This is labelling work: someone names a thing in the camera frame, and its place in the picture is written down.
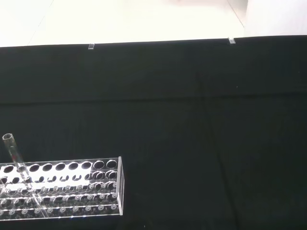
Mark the clear acrylic test tube rack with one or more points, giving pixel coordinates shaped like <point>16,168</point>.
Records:
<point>72,189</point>

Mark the black bench cloth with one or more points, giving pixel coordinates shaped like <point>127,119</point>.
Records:
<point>172,124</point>

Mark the clear plastic cloth clip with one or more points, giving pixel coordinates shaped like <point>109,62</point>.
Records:
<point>91,46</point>
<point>231,40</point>

